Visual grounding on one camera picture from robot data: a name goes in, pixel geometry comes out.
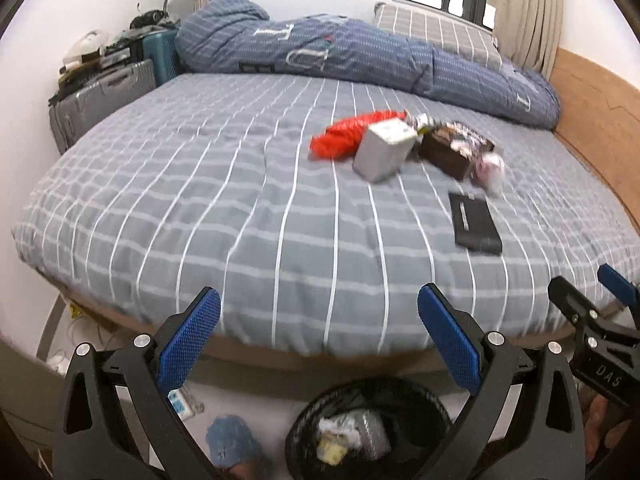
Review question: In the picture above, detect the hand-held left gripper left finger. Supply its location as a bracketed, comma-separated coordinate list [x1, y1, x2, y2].
[52, 286, 222, 480]

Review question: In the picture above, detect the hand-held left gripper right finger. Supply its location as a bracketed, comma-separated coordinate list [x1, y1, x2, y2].
[417, 282, 586, 480]

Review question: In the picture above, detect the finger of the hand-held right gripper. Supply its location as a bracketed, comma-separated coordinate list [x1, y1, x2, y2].
[547, 276, 608, 333]
[597, 263, 640, 313]

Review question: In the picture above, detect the black packet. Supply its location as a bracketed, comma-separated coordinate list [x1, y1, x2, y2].
[448, 191, 503, 256]

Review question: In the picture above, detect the white tissue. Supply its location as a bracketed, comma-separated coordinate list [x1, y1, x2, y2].
[320, 417, 352, 437]

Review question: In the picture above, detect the clear bag with pink print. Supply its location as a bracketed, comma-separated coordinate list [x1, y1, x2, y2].
[472, 152, 507, 197]

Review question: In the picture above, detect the black trash bin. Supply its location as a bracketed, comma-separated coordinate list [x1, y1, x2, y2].
[285, 377, 468, 480]

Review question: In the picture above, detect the brown cookie box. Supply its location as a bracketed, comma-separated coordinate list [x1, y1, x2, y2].
[417, 121, 496, 182]

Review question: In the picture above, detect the small white box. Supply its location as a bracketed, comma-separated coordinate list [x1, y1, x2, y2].
[352, 119, 418, 184]

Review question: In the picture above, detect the red plastic bag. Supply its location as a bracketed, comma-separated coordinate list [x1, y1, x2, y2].
[309, 110, 407, 162]

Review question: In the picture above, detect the person's right hand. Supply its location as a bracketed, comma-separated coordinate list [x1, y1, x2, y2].
[582, 394, 635, 468]

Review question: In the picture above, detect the white power strip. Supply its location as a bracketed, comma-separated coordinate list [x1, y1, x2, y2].
[167, 387, 205, 422]

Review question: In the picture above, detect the blue slipper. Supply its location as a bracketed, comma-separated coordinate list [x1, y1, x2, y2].
[206, 414, 264, 467]

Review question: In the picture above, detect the wooden headboard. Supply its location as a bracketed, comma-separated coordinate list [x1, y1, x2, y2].
[547, 47, 640, 242]

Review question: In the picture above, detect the grey suitcase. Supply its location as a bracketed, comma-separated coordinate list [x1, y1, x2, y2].
[48, 58, 156, 157]

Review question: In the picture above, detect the teal suitcase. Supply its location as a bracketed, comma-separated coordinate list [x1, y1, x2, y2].
[142, 30, 182, 87]

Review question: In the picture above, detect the black flat case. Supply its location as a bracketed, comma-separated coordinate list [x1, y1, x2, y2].
[99, 37, 147, 69]

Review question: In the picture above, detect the blue striped quilt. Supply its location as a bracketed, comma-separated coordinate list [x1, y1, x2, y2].
[175, 0, 561, 129]

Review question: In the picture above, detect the grey checked pillow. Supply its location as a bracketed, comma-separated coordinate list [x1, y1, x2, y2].
[374, 2, 504, 69]

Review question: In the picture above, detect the white rounded device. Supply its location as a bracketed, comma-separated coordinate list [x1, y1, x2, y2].
[60, 30, 109, 69]

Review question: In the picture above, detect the black round gadget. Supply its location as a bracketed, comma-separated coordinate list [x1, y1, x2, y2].
[131, 10, 169, 32]

